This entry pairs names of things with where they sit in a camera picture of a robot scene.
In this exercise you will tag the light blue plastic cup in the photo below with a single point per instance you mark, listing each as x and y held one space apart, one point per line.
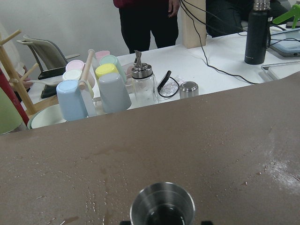
70 100

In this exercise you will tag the person in dark clothes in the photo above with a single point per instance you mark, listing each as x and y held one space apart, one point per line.
139 19

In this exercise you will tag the pink plastic cup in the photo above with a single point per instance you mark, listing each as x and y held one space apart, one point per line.
75 65

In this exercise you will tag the wooden cup tree stand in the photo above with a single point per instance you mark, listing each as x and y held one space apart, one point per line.
17 82

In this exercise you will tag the black clip with cord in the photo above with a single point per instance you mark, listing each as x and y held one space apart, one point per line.
164 81

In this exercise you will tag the glass oil dispenser bottle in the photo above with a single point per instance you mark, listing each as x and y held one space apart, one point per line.
144 82

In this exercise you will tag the small steel cup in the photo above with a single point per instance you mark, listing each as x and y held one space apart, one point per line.
189 89

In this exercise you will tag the grey plastic cup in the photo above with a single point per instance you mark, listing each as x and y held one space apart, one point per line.
113 93

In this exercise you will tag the wooden post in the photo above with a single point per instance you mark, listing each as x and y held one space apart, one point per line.
193 19

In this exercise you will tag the white plastic cup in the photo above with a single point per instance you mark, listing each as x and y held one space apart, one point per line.
72 75

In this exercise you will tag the light green cylinder bottle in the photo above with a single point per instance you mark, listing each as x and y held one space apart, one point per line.
10 119

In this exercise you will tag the brown table mat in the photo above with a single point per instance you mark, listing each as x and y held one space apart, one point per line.
237 152

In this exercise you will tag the steel jigger cup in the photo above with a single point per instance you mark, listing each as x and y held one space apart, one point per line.
163 203

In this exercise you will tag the white tray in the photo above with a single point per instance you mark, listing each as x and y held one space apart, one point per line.
271 72

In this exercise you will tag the wooden cup rack handle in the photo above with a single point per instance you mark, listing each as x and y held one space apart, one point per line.
82 84

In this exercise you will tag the black thermos bottle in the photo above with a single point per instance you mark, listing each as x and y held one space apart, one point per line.
258 32

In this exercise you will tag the mint green plastic cup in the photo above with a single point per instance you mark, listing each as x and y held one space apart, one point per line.
114 60

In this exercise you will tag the green and white bowl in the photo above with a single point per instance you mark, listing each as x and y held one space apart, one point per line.
49 116

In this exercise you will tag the yellow plastic cup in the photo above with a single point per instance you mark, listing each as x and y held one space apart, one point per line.
105 69

